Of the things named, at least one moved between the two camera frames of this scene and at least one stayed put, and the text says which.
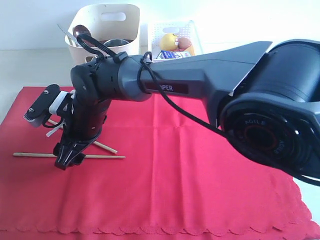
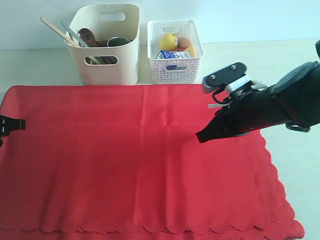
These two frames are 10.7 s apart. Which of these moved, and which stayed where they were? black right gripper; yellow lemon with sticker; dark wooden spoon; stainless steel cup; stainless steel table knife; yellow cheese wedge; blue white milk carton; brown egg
Moved: black right gripper; stainless steel table knife; dark wooden spoon
Stayed: yellow lemon with sticker; yellow cheese wedge; stainless steel cup; brown egg; blue white milk carton
